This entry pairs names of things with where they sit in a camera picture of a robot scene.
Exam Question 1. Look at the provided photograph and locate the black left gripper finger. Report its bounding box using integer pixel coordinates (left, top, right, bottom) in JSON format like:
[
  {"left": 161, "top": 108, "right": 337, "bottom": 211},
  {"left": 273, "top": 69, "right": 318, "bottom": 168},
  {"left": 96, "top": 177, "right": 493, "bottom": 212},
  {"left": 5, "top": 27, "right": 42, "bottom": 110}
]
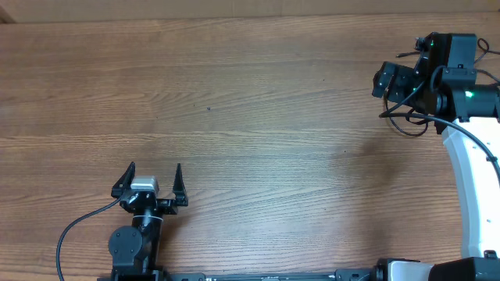
[
  {"left": 111, "top": 162, "right": 136, "bottom": 198},
  {"left": 173, "top": 163, "right": 188, "bottom": 207}
]

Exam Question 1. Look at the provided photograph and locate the black USB-C cable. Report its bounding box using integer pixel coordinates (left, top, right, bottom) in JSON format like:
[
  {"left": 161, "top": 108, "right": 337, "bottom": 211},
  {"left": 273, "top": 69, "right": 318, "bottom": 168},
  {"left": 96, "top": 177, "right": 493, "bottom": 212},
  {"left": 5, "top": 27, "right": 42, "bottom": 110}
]
[{"left": 396, "top": 37, "right": 500, "bottom": 84}]

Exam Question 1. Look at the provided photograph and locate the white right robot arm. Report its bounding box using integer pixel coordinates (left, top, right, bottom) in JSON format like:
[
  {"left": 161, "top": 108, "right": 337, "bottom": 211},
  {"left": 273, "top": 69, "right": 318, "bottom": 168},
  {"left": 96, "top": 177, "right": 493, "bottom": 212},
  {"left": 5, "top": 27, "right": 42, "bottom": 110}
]
[{"left": 346, "top": 32, "right": 499, "bottom": 280}]

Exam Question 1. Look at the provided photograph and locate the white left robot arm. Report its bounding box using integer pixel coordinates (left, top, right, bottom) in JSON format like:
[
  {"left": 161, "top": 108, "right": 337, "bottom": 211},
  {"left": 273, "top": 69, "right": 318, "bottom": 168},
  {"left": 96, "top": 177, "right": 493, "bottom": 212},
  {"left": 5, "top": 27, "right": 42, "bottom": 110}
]
[{"left": 108, "top": 163, "right": 188, "bottom": 280}]

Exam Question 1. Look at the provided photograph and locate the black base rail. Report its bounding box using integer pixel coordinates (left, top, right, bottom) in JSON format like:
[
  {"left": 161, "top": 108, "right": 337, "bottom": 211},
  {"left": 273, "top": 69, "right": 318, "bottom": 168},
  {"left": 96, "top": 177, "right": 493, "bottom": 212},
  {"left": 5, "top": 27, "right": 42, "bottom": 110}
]
[{"left": 98, "top": 258, "right": 433, "bottom": 281}]

